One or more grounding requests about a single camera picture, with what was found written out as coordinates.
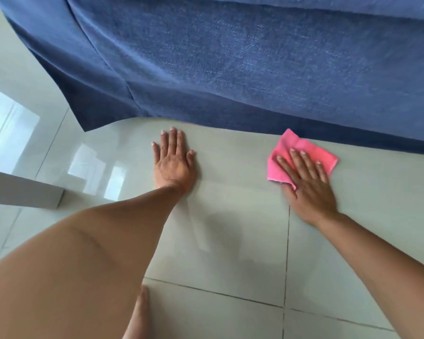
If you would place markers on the person's left hand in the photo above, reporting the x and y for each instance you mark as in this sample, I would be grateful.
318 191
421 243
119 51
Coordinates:
173 169

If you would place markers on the person's right hand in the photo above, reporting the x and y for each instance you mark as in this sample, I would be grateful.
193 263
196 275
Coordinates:
311 194

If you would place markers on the person's left middle finger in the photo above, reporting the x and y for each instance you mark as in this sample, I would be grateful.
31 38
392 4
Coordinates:
173 141

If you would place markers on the person's right little finger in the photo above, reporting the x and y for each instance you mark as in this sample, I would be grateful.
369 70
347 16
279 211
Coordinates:
321 171

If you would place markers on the person's right middle finger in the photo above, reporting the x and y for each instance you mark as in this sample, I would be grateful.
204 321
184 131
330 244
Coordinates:
298 162

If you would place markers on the person's left little finger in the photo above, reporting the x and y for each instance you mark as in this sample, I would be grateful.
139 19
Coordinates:
156 152

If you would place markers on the person's right thumb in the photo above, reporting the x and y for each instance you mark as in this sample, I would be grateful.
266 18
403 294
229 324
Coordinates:
288 191

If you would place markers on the person's left thumb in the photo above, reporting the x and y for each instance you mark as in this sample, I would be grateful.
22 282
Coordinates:
192 158

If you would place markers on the pink cleaning cloth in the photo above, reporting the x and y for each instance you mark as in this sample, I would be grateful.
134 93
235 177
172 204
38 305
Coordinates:
304 146

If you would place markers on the person's left forearm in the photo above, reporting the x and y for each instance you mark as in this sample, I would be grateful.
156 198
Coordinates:
92 250

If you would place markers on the person's right forearm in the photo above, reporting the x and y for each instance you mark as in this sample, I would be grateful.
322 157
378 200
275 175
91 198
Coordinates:
385 268

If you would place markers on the blue fabric sofa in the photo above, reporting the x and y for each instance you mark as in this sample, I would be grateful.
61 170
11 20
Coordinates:
233 59

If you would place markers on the white furniture leg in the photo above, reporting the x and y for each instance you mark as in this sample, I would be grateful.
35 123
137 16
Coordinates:
21 190

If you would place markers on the person's leg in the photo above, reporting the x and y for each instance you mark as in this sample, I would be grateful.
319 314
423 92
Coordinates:
137 317

